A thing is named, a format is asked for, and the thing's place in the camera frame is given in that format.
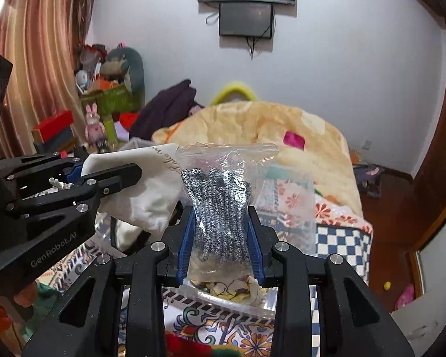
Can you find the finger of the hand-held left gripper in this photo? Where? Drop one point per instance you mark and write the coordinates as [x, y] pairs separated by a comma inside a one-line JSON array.
[[72, 171], [111, 182]]

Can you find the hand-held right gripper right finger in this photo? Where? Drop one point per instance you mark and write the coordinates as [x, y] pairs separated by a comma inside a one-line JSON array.
[[254, 247]]

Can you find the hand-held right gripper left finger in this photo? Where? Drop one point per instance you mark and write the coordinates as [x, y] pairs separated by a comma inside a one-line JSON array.
[[182, 245]]

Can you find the white cloth bag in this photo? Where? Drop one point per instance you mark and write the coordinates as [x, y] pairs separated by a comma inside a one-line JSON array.
[[141, 193]]

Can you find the bagged grey knit gloves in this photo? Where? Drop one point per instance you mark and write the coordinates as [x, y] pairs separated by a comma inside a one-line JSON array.
[[215, 212]]

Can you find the person's left hand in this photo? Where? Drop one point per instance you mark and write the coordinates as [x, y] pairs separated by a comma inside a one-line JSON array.
[[25, 293]]

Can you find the grey box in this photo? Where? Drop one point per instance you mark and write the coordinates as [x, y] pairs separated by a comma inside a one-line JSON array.
[[57, 141]]

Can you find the pink bunny toy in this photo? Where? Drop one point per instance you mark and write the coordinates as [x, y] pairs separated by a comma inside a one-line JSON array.
[[93, 124]]

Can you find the bagged patterned cloth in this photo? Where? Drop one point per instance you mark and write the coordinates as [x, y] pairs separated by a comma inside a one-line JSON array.
[[226, 290]]

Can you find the red box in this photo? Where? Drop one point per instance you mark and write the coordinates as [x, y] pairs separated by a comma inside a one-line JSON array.
[[54, 122]]

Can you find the clear plastic zip bag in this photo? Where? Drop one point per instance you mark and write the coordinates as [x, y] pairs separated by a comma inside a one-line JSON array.
[[293, 208]]

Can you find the red cloth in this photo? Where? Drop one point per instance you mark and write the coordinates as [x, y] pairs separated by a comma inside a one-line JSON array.
[[129, 119]]

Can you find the green storage box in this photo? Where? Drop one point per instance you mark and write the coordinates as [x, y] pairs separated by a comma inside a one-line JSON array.
[[109, 100]]

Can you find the patterned bed sheet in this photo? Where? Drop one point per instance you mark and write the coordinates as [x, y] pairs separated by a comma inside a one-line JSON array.
[[342, 240]]

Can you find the dark purple garment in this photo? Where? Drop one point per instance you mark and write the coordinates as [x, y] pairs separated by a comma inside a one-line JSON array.
[[163, 108]]

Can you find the grey green plush toy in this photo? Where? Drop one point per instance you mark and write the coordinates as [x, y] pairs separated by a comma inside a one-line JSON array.
[[128, 67]]

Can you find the orange fleece blanket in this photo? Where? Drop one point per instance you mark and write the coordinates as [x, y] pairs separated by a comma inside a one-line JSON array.
[[252, 122]]

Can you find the striped pink curtain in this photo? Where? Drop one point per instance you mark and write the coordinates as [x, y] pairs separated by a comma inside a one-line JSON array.
[[33, 44]]

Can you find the dark floral bag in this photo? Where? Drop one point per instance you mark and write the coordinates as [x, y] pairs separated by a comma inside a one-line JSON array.
[[368, 178]]

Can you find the small yellow ball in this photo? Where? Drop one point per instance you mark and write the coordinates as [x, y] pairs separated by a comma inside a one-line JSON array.
[[387, 286]]

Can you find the yellow cushion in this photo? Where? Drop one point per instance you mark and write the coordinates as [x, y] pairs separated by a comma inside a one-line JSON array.
[[232, 90]]

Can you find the pink slipper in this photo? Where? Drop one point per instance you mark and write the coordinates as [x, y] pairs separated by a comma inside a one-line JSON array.
[[406, 297]]

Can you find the white cabinet door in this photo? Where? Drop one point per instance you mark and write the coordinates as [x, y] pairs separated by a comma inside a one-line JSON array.
[[435, 275]]

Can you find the wall socket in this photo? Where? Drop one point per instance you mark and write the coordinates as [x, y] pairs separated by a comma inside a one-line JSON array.
[[367, 144]]

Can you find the small black wall screen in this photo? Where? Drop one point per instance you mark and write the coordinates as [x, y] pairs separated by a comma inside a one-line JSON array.
[[245, 18]]

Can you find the wooden door frame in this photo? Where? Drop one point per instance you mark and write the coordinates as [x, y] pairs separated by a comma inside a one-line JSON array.
[[442, 100]]

